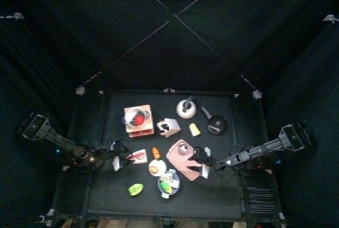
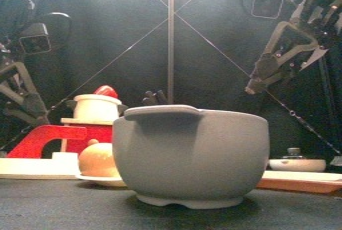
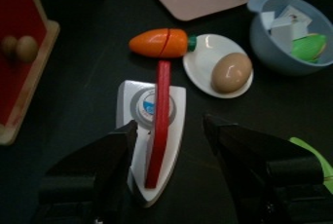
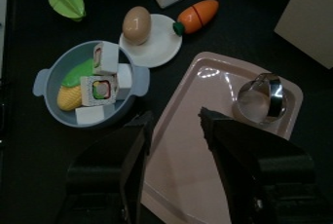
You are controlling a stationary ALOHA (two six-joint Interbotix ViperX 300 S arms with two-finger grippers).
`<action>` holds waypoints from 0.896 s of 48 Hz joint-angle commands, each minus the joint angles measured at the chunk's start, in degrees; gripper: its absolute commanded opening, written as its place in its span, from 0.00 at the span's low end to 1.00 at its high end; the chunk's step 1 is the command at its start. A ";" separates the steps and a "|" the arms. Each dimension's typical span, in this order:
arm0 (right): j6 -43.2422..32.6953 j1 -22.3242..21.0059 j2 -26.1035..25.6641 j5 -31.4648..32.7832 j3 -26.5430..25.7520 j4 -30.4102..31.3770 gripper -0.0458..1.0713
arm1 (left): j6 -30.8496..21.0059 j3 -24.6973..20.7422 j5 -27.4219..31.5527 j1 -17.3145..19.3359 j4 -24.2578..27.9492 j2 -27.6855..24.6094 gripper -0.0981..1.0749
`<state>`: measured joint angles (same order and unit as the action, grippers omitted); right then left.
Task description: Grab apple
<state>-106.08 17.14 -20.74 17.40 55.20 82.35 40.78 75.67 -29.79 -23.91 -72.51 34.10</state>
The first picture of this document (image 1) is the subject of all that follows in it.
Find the red wooden toy stove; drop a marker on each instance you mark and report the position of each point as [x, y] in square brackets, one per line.
[143, 132]

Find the silver frame corner bracket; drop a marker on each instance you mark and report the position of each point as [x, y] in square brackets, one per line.
[256, 93]
[330, 18]
[17, 16]
[280, 218]
[168, 90]
[44, 219]
[80, 90]

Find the orange toy carrot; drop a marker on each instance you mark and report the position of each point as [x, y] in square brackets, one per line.
[155, 153]

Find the white toy food piece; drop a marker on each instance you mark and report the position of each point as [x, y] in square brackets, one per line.
[172, 182]

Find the pink cutting board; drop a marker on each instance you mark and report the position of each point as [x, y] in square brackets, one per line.
[179, 159]

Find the small white plate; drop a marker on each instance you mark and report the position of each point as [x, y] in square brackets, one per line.
[159, 164]

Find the black toy frying pan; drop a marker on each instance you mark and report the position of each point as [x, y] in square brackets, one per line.
[216, 126]

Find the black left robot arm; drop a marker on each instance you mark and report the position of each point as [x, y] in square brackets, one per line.
[48, 133]

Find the yellow toy cheese wedge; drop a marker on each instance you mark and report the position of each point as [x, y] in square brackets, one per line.
[195, 129]

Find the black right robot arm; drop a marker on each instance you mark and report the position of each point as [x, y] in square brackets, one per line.
[264, 146]

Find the green toy lime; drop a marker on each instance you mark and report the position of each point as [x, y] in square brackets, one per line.
[135, 189]

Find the white toy cooking pot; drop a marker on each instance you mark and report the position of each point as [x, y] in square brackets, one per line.
[128, 117]

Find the white red watermelon slice toy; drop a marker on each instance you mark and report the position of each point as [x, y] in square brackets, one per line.
[139, 156]

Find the green yellow toy food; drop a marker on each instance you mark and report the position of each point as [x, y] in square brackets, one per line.
[166, 188]

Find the red toy apple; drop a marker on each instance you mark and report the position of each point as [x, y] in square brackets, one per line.
[139, 120]

